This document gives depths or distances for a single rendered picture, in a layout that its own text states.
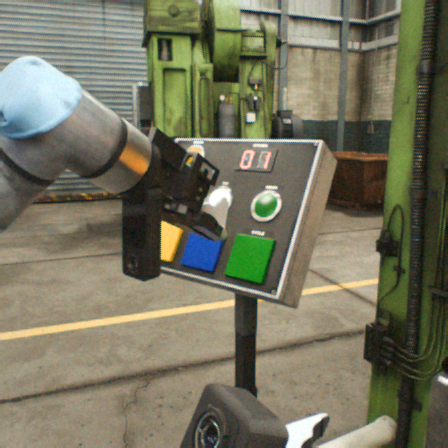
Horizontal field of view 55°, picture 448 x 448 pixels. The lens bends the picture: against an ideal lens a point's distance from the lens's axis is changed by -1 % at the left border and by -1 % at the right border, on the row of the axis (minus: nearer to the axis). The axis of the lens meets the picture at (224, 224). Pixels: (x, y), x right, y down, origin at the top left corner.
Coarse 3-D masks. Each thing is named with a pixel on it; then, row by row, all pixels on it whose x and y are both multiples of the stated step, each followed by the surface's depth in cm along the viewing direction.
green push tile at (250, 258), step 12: (240, 240) 74; (252, 240) 72; (264, 240) 71; (240, 252) 73; (252, 252) 72; (264, 252) 70; (228, 264) 73; (240, 264) 72; (252, 264) 71; (264, 264) 70; (228, 276) 73; (240, 276) 71; (252, 276) 70; (264, 276) 69
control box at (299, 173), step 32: (224, 160) 83; (256, 160) 79; (288, 160) 75; (320, 160) 73; (256, 192) 76; (288, 192) 73; (320, 192) 75; (256, 224) 74; (288, 224) 71; (224, 256) 75; (288, 256) 69; (224, 288) 78; (256, 288) 70; (288, 288) 69
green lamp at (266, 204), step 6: (258, 198) 75; (264, 198) 75; (270, 198) 74; (276, 198) 73; (258, 204) 75; (264, 204) 74; (270, 204) 73; (276, 204) 73; (258, 210) 74; (264, 210) 74; (270, 210) 73; (264, 216) 73
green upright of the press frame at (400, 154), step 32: (416, 0) 73; (416, 32) 74; (416, 64) 74; (416, 96) 75; (384, 224) 84; (384, 256) 85; (384, 288) 86; (416, 352) 80; (384, 384) 88; (416, 384) 81; (416, 416) 81
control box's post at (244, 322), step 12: (240, 300) 89; (252, 300) 89; (240, 312) 89; (252, 312) 90; (240, 324) 90; (252, 324) 90; (240, 336) 91; (252, 336) 91; (240, 348) 91; (252, 348) 92; (240, 360) 92; (252, 360) 92; (240, 372) 92; (252, 372) 93; (240, 384) 93; (252, 384) 93
